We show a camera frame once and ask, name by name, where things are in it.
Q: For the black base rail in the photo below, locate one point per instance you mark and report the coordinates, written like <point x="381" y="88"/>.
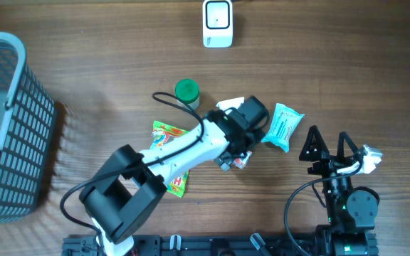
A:
<point x="226" y="245"/>

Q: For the green lid jar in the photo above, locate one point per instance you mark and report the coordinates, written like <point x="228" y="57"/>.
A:
<point x="187" y="92"/>

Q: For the teal tissue pack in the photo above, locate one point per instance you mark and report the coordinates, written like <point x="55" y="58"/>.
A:
<point x="284" y="122"/>

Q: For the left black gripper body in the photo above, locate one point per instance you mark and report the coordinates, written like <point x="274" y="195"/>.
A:
<point x="254" y="141"/>

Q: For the Haribo gummy candy bag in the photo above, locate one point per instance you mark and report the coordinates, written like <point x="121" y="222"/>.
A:
<point x="161" y="134"/>

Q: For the grey plastic mesh basket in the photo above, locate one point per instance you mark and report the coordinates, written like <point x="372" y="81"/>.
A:
<point x="27" y="120"/>

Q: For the white barcode scanner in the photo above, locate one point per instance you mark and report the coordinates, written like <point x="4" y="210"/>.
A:
<point x="217" y="23"/>

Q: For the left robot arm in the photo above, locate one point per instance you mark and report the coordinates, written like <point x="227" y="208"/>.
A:
<point x="129" y="185"/>

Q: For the small red snack packet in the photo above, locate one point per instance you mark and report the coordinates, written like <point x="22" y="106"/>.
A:
<point x="242" y="160"/>

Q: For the white blue plaster box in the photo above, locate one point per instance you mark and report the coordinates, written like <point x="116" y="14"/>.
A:
<point x="230" y="103"/>

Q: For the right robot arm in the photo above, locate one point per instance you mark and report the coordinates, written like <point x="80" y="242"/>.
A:
<point x="351" y="210"/>

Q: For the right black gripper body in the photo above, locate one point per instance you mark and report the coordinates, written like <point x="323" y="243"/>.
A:
<point x="329" y="166"/>

